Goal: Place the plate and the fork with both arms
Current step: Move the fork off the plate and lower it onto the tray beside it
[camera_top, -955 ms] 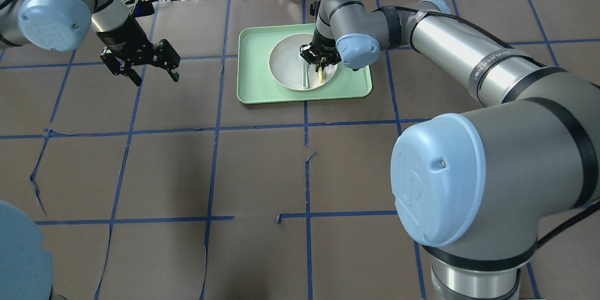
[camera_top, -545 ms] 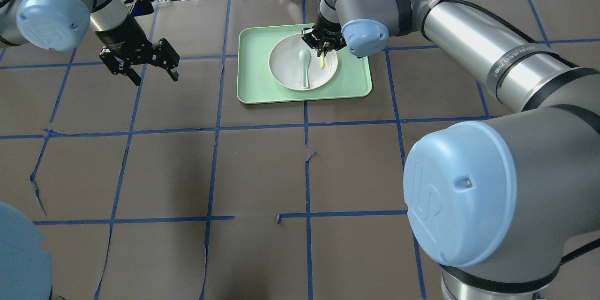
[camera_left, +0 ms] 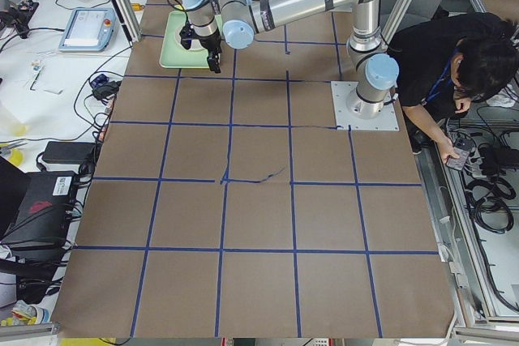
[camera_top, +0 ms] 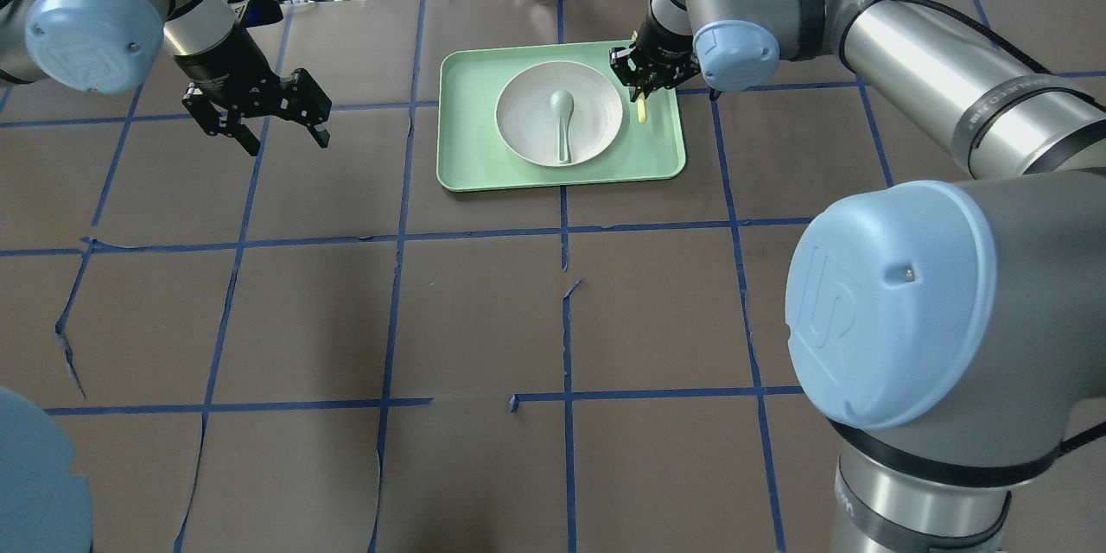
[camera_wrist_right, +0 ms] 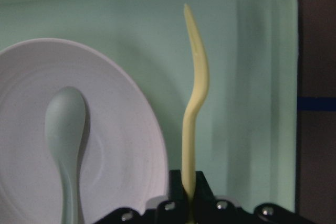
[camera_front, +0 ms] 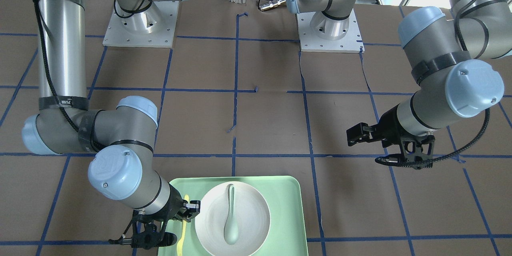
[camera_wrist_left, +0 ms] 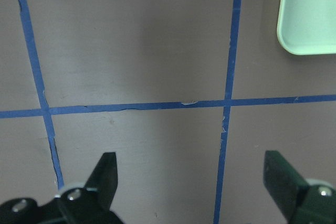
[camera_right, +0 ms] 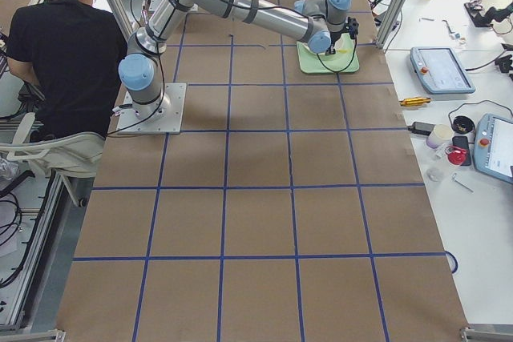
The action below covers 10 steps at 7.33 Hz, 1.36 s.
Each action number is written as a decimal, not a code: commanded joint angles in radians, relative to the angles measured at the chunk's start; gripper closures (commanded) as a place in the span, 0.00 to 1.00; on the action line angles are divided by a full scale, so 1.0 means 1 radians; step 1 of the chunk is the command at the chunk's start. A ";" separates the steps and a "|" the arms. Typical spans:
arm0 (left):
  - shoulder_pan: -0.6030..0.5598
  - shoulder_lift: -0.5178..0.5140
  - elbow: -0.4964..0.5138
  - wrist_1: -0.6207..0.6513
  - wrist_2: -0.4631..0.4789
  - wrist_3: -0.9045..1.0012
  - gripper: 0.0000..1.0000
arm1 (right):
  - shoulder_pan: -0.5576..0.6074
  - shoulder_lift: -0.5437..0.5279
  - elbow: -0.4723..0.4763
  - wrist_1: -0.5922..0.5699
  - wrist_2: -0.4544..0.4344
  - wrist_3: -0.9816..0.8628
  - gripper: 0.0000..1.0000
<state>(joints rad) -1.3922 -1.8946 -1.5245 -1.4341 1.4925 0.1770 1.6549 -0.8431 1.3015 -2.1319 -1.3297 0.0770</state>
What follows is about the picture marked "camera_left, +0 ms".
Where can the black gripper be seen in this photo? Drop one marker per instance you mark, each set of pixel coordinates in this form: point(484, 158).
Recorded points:
point(211, 44)

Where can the white round plate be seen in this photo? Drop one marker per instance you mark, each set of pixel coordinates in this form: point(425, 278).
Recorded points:
point(189, 39)

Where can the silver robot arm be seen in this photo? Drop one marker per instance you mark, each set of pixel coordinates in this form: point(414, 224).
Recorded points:
point(236, 22)

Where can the light green tray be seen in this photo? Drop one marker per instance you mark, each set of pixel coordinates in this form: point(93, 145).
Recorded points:
point(173, 55)

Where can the near teach pendant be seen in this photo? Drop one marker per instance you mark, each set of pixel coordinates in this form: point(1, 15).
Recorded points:
point(88, 29)

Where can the black power adapter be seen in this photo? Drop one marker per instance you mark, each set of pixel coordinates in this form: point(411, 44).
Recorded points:
point(60, 152)

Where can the person in black shirt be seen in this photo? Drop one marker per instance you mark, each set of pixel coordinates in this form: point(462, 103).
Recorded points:
point(448, 64)

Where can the smartphone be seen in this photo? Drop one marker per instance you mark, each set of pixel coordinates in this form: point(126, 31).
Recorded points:
point(463, 148)

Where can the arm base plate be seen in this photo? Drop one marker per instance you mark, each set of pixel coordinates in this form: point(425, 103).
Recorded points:
point(353, 113)

